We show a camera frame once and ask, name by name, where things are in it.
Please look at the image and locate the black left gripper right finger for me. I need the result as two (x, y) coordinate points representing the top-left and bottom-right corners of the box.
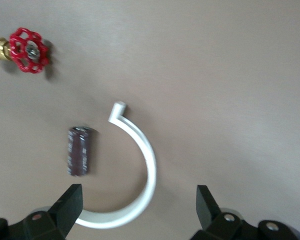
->
(189, 184), (260, 240)

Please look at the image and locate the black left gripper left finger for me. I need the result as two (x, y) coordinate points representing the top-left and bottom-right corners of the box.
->
(8, 184), (84, 240)

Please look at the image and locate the black cylindrical capacitor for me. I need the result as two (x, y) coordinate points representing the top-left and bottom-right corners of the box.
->
(64, 126), (99, 177)

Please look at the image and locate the white curved plastic clamp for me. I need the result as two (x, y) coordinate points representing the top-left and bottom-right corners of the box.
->
(76, 100), (158, 230)

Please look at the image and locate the brass valve with red handwheel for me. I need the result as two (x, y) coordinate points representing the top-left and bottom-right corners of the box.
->
(0, 26), (51, 75)

